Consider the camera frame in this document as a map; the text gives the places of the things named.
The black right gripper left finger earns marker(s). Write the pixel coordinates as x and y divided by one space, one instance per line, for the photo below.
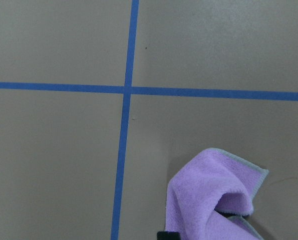
165 235

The purple microfiber cloth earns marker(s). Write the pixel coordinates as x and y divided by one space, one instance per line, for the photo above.
214 181

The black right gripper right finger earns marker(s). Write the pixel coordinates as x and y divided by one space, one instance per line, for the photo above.
228 215

